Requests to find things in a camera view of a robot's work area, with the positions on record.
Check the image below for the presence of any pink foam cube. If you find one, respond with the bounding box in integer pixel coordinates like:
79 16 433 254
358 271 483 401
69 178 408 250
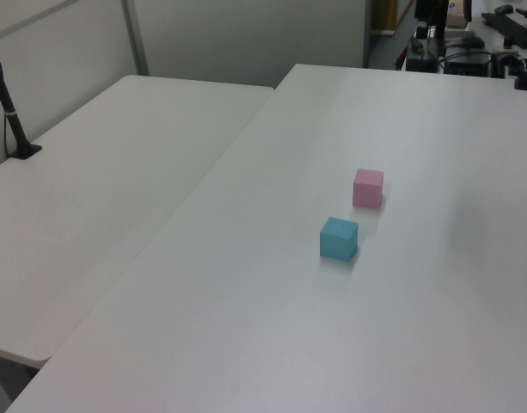
352 168 385 209

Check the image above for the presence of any white side table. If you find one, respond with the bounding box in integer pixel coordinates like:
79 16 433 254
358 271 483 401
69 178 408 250
0 74 276 363

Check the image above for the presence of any grey partition frame post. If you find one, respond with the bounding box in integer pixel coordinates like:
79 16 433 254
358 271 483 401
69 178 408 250
120 0 150 78

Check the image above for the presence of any light wooden board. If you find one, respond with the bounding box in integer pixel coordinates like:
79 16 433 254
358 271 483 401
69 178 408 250
369 0 398 35

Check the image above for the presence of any black electronics box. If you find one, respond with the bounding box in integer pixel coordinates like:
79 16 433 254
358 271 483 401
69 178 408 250
405 35 438 72

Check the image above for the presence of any black camera pole stand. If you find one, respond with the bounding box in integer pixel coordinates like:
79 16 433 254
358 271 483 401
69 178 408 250
0 34 43 162

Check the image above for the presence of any dark upright stand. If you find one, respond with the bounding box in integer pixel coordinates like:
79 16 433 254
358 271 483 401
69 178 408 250
414 0 448 40

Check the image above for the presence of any long black bar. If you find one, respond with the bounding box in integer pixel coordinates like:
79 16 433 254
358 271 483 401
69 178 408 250
481 4 527 49

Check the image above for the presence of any black power supply box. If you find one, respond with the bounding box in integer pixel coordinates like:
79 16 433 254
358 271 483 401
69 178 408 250
444 51 493 78

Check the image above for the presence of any blue foam cube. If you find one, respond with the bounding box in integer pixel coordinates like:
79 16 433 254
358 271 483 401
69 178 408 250
319 216 360 262

